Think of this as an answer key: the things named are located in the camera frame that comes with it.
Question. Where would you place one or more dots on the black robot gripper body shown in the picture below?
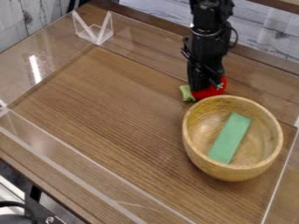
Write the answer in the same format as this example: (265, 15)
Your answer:
(205, 48)

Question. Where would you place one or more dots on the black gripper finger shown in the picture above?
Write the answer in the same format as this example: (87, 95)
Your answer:
(198, 80)
(214, 78)

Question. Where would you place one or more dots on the red plush fruit green stem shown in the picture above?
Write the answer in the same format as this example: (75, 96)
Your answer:
(190, 96)

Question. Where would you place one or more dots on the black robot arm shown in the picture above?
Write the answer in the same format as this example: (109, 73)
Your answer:
(211, 15)

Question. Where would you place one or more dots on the wooden bowl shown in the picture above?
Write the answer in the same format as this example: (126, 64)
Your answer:
(260, 148)

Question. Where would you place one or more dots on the green rectangular block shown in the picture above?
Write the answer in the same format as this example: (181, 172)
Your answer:
(226, 144)

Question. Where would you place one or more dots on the clear acrylic tray wall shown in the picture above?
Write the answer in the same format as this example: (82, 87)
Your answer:
(91, 126)

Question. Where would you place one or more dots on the black table leg bracket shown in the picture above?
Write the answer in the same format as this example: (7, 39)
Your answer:
(39, 213)

